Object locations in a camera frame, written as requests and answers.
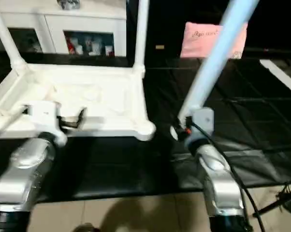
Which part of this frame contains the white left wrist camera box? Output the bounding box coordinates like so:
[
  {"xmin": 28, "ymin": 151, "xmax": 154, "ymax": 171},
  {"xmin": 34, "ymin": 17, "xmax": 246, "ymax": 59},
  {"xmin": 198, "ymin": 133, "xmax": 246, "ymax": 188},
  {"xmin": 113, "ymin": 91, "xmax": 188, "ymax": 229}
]
[{"xmin": 27, "ymin": 102, "xmax": 68, "ymax": 146}]

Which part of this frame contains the black work mat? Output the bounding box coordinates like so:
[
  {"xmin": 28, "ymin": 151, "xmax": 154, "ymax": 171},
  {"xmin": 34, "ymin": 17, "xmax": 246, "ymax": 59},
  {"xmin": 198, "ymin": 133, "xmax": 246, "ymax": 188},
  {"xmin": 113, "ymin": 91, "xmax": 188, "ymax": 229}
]
[{"xmin": 0, "ymin": 48, "xmax": 291, "ymax": 203}]

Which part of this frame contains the white glass-door cabinet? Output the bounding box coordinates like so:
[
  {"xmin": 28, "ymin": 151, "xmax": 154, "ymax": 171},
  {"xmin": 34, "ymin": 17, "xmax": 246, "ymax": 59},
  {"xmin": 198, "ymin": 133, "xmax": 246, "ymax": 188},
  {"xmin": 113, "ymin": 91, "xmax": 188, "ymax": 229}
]
[{"xmin": 0, "ymin": 0, "xmax": 129, "ymax": 57}]

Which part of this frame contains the red bottle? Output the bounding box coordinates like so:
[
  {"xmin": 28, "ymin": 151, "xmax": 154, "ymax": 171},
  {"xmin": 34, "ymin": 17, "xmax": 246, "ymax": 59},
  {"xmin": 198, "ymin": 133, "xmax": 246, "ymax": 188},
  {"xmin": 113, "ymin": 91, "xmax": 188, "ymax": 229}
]
[{"xmin": 67, "ymin": 37, "xmax": 76, "ymax": 55}]

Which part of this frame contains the black tripod stand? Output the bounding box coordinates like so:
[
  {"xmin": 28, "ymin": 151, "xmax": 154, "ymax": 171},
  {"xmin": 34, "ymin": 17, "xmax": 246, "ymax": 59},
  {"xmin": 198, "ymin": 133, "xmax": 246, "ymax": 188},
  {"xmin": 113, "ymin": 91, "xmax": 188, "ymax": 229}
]
[{"xmin": 254, "ymin": 186, "xmax": 291, "ymax": 218}]

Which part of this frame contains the dark patterned ornament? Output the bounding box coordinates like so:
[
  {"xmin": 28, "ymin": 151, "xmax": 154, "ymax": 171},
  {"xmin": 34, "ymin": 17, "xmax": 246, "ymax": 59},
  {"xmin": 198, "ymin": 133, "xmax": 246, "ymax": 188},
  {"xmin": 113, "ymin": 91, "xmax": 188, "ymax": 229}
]
[{"xmin": 58, "ymin": 0, "xmax": 80, "ymax": 10}]

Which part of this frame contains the pink pillow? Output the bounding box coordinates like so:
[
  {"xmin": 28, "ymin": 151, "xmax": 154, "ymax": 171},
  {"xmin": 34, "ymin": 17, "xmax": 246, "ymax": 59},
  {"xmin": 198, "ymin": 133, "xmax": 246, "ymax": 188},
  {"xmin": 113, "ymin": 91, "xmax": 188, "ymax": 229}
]
[{"xmin": 180, "ymin": 22, "xmax": 248, "ymax": 60}]

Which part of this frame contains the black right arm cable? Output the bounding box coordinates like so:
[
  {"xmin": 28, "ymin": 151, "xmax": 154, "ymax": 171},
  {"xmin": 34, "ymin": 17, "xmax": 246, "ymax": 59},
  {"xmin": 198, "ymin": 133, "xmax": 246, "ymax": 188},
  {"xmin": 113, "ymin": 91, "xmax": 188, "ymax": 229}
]
[{"xmin": 190, "ymin": 123, "xmax": 264, "ymax": 232}]

